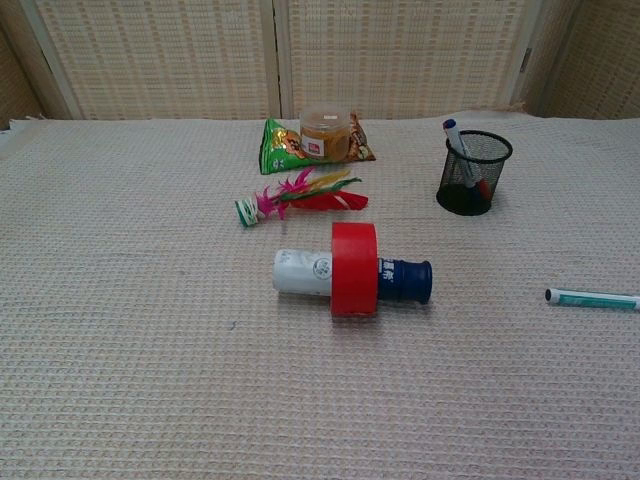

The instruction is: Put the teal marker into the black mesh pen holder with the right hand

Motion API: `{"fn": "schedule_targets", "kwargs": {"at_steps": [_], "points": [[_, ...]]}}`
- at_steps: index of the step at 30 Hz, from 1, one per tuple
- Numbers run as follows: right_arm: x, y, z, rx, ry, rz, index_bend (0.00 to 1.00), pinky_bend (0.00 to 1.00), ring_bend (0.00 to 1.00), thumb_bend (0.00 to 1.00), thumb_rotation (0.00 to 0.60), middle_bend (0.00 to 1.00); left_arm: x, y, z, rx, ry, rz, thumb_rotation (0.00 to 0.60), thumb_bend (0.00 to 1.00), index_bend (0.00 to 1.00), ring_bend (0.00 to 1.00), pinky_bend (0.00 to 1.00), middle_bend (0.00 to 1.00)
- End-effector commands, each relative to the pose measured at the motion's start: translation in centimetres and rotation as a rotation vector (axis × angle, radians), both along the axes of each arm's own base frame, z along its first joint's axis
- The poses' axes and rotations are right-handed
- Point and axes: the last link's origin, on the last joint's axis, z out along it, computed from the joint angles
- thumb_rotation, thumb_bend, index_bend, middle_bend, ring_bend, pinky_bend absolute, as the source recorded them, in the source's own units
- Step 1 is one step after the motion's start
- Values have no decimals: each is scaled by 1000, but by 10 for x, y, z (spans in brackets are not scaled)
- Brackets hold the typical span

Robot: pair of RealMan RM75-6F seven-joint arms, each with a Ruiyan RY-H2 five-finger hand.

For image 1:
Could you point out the clear plastic jar brown contents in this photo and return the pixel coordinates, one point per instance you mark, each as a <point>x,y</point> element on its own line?
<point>325,135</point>

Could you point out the brown snack bag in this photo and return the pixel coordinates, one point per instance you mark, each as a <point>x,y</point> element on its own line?
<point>361,145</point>

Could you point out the green snack bag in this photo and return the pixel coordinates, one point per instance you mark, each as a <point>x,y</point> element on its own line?
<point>275,150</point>

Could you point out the red tape roll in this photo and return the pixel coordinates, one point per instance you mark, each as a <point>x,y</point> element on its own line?
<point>352,270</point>

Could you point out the beige woven tablecloth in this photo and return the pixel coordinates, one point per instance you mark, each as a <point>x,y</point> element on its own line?
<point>150,375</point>

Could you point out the red-capped white marker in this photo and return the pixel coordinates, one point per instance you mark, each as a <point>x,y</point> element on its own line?
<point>483,191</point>

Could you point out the woven folding screen panel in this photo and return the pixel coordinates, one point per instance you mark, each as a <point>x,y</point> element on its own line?
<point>600,60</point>
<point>15,75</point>
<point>150,60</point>
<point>400,60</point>

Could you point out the colourful feather shuttlecock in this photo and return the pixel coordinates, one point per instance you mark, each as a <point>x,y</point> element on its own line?
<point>325,202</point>

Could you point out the white bottle with blue cap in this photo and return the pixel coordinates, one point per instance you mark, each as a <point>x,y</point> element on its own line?
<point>300,272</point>

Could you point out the green white marker pen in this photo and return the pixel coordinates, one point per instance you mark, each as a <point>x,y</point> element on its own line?
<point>590,299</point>

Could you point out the black mesh pen holder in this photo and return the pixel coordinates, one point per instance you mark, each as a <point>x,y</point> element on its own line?
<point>460,201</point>

